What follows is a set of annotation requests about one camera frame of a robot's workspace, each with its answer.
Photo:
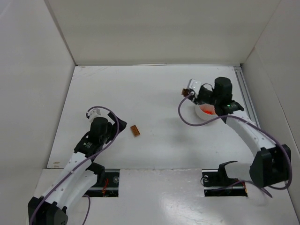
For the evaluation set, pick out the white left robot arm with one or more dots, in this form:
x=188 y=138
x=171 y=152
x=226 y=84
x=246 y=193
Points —
x=80 y=173

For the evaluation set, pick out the aluminium rail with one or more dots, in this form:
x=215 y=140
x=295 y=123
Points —
x=249 y=107

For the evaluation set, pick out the small brown lego brick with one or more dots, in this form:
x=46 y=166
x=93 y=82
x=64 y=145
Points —
x=135 y=130

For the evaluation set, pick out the tan lego plate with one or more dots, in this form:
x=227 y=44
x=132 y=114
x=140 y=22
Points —
x=185 y=92

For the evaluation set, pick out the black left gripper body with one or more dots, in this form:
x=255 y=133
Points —
x=115 y=125

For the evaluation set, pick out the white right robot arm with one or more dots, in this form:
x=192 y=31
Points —
x=272 y=161

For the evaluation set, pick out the orange curved lego piece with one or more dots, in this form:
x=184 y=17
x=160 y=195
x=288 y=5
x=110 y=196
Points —
x=208 y=110

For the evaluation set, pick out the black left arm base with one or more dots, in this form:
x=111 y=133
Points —
x=107 y=184

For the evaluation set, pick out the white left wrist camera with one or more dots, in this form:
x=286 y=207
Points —
x=92 y=114

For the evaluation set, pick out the white round divided container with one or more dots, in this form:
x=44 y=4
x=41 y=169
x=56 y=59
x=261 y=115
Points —
x=202 y=115

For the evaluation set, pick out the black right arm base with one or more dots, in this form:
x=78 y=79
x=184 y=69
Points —
x=216 y=183

